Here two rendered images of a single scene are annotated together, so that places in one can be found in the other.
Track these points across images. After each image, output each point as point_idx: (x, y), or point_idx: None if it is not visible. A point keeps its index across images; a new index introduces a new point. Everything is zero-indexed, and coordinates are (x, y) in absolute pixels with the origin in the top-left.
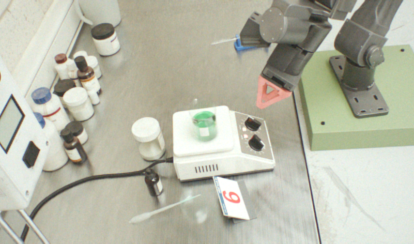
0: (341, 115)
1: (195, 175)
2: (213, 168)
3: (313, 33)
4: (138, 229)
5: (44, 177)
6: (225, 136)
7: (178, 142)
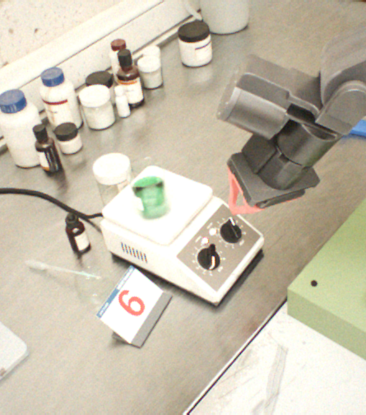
0: (351, 288)
1: (123, 254)
2: (141, 257)
3: (296, 133)
4: (26, 275)
5: (8, 169)
6: (170, 224)
7: (118, 202)
